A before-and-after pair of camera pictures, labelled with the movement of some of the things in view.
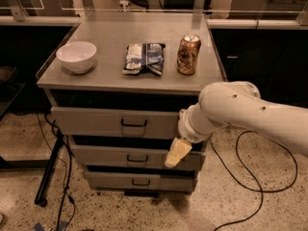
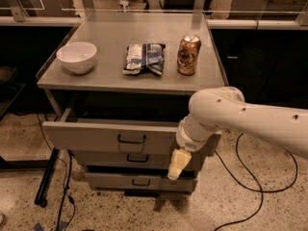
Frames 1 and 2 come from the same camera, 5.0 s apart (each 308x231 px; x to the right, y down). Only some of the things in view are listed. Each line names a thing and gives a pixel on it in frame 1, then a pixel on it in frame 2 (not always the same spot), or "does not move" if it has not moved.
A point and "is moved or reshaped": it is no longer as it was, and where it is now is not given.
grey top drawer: x=115 y=122 is moved or reshaped
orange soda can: x=188 y=54 does not move
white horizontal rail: x=212 y=23 does not move
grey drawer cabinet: x=116 y=84 does not move
